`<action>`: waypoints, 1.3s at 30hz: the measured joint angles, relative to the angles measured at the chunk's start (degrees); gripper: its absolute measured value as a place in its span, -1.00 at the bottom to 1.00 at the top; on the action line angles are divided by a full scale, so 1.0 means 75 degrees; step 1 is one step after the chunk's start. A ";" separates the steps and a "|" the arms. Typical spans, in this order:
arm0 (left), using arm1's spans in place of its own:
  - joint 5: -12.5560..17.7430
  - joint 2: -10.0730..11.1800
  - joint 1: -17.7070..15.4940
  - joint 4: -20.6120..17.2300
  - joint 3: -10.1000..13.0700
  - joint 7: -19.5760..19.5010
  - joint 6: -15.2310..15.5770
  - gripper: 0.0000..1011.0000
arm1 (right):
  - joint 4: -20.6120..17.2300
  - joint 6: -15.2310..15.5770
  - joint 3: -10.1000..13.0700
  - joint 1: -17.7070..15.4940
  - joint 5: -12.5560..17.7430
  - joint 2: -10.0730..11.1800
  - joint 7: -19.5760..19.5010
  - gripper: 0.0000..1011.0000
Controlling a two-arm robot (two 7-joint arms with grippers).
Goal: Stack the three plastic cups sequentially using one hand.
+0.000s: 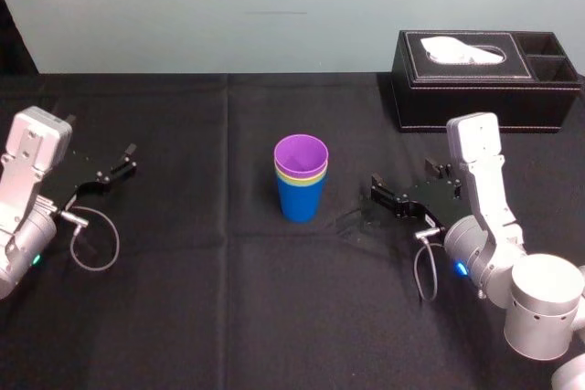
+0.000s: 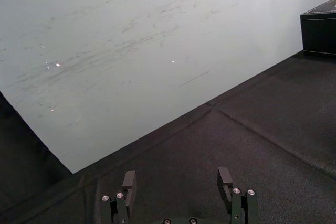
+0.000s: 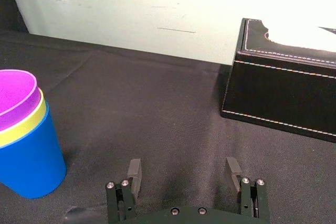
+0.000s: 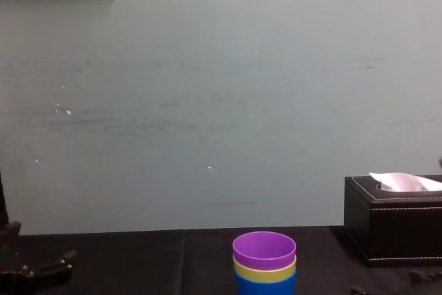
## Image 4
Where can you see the white tissue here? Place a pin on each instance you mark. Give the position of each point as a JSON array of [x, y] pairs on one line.
[[404, 182]]

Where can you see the black table cloth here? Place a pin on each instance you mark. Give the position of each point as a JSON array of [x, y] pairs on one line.
[[138, 264]]

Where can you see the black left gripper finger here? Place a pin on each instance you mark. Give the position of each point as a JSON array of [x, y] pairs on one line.
[[55, 269], [10, 234]]

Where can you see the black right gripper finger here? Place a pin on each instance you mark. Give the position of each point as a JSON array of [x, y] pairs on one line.
[[428, 277], [360, 291]]

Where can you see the purple plastic cup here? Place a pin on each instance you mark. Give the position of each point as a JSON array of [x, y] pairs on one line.
[[249, 257]]

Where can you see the black leather tissue box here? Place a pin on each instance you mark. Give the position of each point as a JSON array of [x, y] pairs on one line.
[[397, 233]]

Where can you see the blue plastic cup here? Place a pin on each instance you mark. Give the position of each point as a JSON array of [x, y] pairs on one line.
[[264, 288]]

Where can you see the yellow plastic cup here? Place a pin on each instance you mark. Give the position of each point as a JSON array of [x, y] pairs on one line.
[[241, 271]]

